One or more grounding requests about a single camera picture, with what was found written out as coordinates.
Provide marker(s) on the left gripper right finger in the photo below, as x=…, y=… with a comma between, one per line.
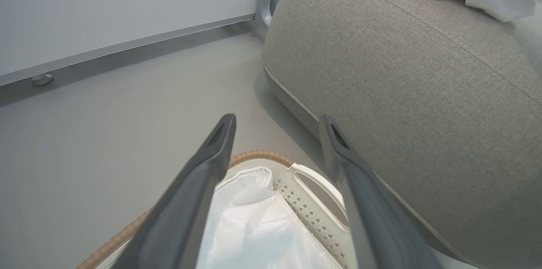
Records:
x=368, y=209

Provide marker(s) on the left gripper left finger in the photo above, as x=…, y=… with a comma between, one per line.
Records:
x=186, y=209

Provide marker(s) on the grey fabric sofa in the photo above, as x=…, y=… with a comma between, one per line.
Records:
x=402, y=91

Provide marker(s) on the white wicker laundry basket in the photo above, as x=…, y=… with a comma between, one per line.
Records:
x=313, y=214

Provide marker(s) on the white basket liner bag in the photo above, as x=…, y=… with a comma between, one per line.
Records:
x=254, y=226

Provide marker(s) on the small round partition foot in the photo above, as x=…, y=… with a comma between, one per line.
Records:
x=41, y=79

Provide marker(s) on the grey partition bottom rail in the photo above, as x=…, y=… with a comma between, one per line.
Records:
x=127, y=46

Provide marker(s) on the grey rounded post bracket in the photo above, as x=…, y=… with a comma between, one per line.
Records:
x=264, y=17

